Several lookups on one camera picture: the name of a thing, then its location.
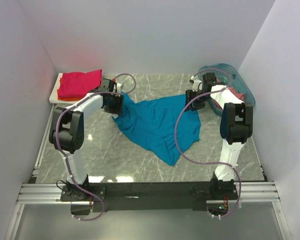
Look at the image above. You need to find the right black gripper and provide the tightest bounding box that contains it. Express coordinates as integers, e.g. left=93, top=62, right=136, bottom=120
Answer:
left=183, top=89, right=212, bottom=112

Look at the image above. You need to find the blue t-shirt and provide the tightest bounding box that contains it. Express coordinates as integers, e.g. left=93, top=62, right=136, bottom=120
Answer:
left=112, top=94, right=201, bottom=166

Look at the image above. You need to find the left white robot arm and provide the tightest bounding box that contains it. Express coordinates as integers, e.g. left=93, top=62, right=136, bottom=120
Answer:
left=48, top=78, right=124, bottom=201

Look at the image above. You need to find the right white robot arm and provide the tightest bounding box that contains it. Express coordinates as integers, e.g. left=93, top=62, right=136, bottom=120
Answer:
left=185, top=72, right=253, bottom=200

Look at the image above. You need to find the teal plastic basket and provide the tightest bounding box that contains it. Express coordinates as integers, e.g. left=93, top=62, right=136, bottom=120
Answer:
left=197, top=63, right=256, bottom=107

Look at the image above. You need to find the folded magenta t-shirt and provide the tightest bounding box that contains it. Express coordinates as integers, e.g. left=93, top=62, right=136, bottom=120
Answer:
left=57, top=69, right=103, bottom=100

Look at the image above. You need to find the salmon pink t-shirt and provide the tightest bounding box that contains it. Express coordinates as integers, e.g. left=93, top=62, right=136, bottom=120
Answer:
left=210, top=79, right=244, bottom=110

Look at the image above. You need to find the folded white t-shirt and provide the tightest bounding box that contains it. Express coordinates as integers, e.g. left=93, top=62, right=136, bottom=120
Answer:
left=48, top=72, right=95, bottom=107

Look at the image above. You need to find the black base beam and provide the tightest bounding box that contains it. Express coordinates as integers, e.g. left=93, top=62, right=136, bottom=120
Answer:
left=60, top=181, right=238, bottom=213

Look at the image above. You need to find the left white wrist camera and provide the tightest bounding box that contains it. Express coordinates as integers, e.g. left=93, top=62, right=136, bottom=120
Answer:
left=112, top=78, right=124, bottom=93

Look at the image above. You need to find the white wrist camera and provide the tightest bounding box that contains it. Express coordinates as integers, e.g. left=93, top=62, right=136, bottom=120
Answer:
left=112, top=78, right=124, bottom=93
left=189, top=75, right=203, bottom=92

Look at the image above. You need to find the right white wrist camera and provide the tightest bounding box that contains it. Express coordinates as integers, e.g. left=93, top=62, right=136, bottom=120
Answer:
left=189, top=75, right=203, bottom=92

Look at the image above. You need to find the aluminium frame rail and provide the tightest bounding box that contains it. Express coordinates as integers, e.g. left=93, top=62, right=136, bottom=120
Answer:
left=6, top=107, right=292, bottom=240

